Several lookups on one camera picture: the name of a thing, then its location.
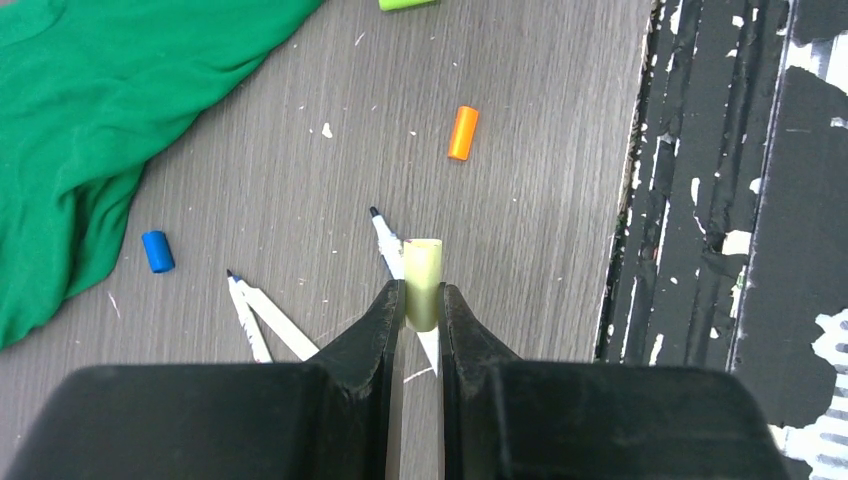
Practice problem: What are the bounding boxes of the green cloth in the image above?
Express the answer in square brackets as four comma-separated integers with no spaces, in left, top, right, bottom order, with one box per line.
[1,1,318,346]

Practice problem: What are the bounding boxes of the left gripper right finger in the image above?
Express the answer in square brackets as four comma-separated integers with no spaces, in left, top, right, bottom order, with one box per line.
[438,284,787,479]

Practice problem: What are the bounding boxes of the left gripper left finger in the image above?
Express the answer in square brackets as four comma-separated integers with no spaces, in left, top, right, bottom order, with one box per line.
[7,280,404,479]

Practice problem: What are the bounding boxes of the green pen cap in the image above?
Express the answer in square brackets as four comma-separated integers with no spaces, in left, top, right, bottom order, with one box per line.
[378,0,435,12]

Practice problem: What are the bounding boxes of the yellow pen cap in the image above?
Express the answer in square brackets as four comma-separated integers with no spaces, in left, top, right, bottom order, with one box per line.
[403,239,443,332]

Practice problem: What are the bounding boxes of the blue pen cap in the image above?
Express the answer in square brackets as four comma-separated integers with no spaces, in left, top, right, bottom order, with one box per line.
[141,230,175,274]

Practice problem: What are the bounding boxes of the orange pen cap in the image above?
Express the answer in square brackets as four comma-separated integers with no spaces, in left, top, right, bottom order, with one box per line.
[448,106,479,161]

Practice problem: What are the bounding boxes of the white marker blue tip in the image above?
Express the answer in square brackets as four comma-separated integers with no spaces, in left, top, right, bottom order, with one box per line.
[236,279,319,361]

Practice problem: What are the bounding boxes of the white marker blue end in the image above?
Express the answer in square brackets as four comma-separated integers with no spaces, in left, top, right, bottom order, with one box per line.
[369,206,440,375]

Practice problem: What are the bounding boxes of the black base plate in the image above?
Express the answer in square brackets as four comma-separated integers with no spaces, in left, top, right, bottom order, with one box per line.
[595,1,847,428]

